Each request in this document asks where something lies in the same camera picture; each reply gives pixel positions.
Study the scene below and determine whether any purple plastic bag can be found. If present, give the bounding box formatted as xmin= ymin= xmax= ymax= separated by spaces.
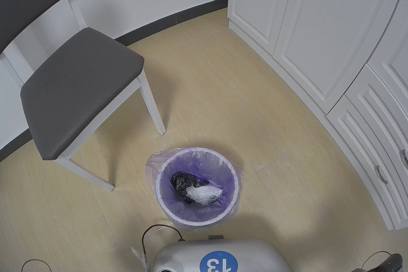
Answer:
xmin=146 ymin=147 xmax=244 ymax=228

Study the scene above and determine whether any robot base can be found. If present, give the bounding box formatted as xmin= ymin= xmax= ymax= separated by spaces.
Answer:
xmin=153 ymin=235 xmax=289 ymax=272

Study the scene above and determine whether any crumpled black plastic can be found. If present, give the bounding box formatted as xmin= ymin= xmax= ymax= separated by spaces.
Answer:
xmin=170 ymin=172 xmax=209 ymax=204

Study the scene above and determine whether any white trash bin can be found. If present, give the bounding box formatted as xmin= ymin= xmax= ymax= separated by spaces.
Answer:
xmin=156 ymin=147 xmax=239 ymax=227

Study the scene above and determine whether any white printed wrapper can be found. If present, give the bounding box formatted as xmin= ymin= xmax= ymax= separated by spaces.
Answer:
xmin=186 ymin=185 xmax=224 ymax=207

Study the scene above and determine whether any white chair with grey cushions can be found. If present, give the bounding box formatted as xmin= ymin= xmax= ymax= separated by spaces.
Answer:
xmin=0 ymin=0 xmax=167 ymax=191

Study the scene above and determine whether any white wardrobe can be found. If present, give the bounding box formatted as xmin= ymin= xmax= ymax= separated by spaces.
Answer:
xmin=227 ymin=0 xmax=408 ymax=231

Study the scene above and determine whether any clear plastic wrap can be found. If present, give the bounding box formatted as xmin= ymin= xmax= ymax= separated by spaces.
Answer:
xmin=130 ymin=246 xmax=150 ymax=272

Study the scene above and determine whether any black cable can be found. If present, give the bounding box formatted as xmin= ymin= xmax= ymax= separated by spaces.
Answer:
xmin=22 ymin=259 xmax=51 ymax=272
xmin=362 ymin=251 xmax=392 ymax=272
xmin=141 ymin=224 xmax=186 ymax=265

